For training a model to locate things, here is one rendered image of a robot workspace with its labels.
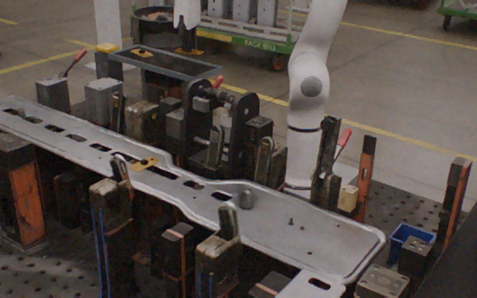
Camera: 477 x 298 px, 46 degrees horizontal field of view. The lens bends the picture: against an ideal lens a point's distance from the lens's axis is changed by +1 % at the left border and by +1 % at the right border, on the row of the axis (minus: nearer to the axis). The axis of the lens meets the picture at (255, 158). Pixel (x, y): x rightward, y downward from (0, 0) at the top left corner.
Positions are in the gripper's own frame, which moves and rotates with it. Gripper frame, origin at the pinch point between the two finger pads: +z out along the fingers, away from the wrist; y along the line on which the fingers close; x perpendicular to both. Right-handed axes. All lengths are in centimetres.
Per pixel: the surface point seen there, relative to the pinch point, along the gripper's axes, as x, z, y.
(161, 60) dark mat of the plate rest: -12.0, 8.2, -4.9
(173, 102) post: 0.3, 14.4, 12.8
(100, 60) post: -36.5, 12.4, -8.3
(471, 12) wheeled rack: 119, 95, -566
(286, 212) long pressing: 44, 24, 44
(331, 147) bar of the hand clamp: 52, 9, 36
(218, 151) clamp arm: 20.2, 20.2, 27.7
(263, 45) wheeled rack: -72, 99, -342
